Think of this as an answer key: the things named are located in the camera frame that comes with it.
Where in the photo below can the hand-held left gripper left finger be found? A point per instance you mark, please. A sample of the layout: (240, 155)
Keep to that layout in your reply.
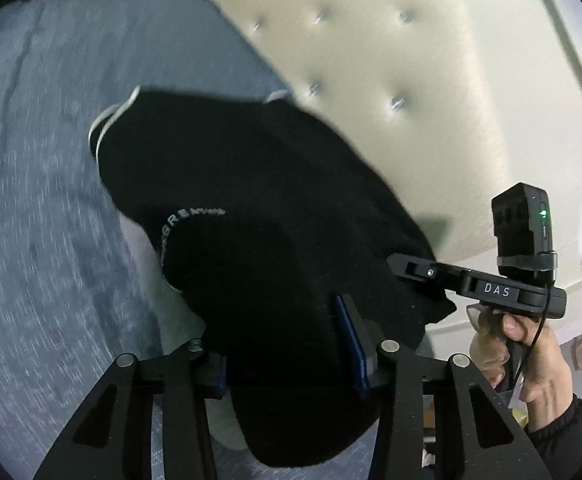
(217, 375)

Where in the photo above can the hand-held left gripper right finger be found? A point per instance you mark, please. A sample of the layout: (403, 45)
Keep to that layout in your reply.
(355, 350)

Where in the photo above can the person's right forearm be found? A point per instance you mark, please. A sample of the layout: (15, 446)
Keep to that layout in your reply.
(566, 435)

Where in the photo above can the person's right hand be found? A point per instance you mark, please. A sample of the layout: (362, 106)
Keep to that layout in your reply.
(546, 365)

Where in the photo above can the black sweater with white trim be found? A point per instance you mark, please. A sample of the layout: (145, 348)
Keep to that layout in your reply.
(271, 210)

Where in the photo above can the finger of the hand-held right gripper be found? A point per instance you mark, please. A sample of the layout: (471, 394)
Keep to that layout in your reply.
(426, 272)

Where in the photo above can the cream tufted headboard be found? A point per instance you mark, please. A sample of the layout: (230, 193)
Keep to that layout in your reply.
(421, 60)

